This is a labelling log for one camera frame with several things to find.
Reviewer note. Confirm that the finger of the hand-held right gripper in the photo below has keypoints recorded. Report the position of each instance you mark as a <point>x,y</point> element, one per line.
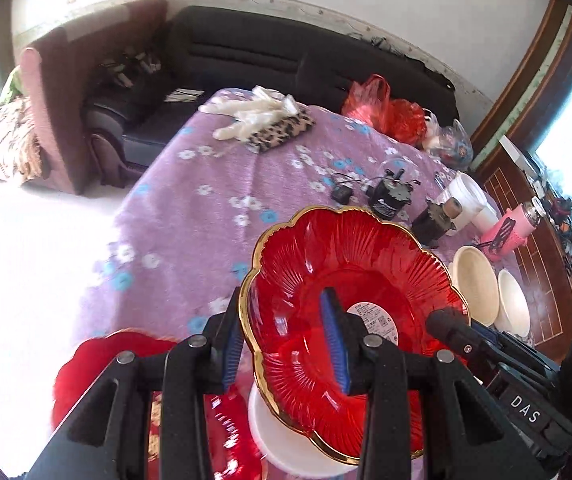
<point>525,357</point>
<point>453,330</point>

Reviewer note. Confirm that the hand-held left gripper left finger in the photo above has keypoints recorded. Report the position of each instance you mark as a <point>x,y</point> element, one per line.
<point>231,365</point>

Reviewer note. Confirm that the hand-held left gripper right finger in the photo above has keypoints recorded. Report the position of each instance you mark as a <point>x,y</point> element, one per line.
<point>336,345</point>

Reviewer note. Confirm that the cream plastic bowl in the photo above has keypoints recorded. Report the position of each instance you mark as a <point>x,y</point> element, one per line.
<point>513,305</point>
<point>475,285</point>

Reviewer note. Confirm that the red glass plate gold rim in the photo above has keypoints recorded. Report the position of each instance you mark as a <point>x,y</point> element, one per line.
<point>86,375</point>
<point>316,270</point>

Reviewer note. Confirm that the white bowl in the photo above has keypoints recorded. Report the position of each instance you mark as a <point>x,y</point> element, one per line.
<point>276,440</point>

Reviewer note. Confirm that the wooden cabinet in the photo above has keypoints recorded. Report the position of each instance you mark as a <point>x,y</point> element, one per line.
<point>530,280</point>

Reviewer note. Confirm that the brown cylindrical device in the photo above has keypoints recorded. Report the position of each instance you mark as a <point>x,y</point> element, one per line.
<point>433,222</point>

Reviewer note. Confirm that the pink thermos bottle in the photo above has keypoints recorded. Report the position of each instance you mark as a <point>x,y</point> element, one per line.
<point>508,232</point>

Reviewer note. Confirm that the small white cup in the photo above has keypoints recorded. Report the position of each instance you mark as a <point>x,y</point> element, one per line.
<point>485,220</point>

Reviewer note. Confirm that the tall white cup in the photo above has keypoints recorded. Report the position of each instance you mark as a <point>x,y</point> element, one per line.
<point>465,195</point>

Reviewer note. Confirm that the black motor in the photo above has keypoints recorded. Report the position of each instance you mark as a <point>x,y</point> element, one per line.
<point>390,197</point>

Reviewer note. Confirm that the small black adapter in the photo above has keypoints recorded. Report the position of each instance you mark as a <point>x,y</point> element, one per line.
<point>342,195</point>

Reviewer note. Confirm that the purple floral tablecloth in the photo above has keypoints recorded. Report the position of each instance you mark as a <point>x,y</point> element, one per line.
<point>206,200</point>

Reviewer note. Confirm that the clear glass jar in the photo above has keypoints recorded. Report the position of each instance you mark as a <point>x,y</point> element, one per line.
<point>448,145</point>

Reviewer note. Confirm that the leopard print pouch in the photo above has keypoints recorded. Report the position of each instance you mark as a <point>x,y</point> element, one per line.
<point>281,132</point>

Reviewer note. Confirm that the white glove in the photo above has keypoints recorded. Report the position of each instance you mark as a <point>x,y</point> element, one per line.
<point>251,120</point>
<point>226,105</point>

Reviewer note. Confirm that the red plastic bag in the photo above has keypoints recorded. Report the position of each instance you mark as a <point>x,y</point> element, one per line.
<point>365,100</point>

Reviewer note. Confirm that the white striped paper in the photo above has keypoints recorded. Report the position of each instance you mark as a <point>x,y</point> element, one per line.
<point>183,95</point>

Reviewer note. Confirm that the maroon armchair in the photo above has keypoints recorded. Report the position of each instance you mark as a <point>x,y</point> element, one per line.
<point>66,110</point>

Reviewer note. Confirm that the black sofa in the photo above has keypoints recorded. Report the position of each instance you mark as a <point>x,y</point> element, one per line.
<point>246,52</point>

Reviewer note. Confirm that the black and white object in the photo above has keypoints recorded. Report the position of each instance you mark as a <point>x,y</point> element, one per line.
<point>131,65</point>

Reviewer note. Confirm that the patterned blanket daybed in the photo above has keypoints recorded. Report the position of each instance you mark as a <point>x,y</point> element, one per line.
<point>1,140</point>

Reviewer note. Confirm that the green cloth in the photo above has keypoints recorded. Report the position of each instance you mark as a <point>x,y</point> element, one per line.
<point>11,85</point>

